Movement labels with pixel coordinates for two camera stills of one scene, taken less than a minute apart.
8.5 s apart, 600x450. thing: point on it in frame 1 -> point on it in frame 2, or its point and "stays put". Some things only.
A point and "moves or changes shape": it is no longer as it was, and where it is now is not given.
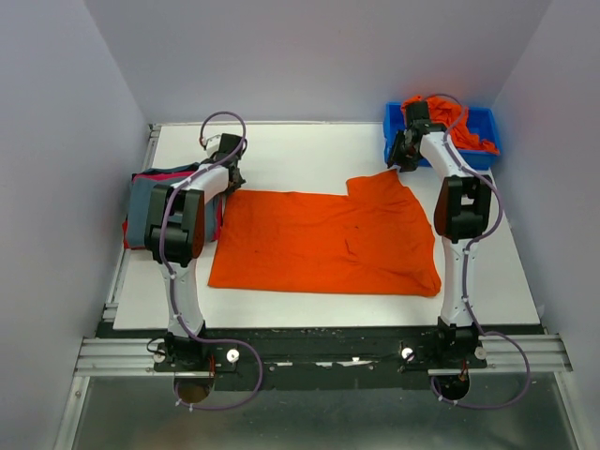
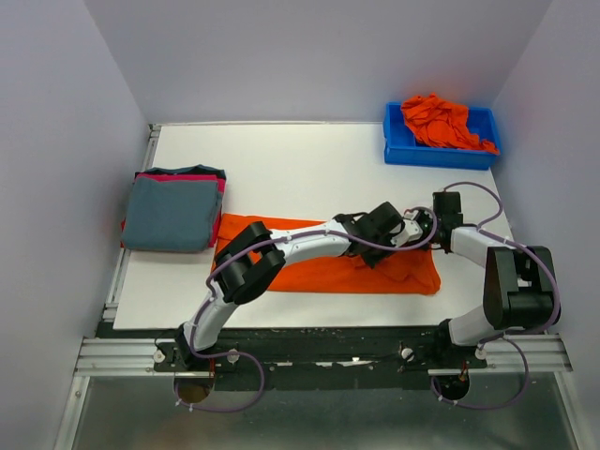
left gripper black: x=234 y=186 -> x=370 y=262
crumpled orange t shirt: x=452 y=114 stays put
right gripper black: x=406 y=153 -> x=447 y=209
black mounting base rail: x=313 y=358 stays put
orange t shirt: x=373 y=240 moves or changes shape
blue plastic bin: x=483 y=124 stays put
